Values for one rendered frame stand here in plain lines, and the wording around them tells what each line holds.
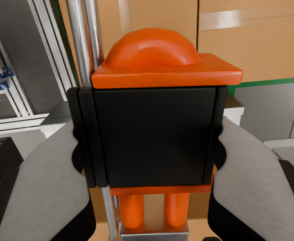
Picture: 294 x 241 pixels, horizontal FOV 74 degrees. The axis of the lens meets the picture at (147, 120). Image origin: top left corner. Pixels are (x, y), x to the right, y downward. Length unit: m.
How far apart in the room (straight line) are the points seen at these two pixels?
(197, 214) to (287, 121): 1.36
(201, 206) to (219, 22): 0.52
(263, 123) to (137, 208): 1.49
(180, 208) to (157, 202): 0.04
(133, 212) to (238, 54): 0.63
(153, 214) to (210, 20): 0.58
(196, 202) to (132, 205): 0.31
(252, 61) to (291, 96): 0.90
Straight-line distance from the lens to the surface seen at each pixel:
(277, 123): 1.68
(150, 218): 0.20
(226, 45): 0.70
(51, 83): 1.13
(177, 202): 0.17
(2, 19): 1.16
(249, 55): 0.74
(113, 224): 0.18
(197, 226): 0.47
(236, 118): 0.75
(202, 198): 0.48
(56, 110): 0.84
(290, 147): 1.83
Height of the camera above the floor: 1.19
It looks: 61 degrees down
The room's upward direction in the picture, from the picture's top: 177 degrees clockwise
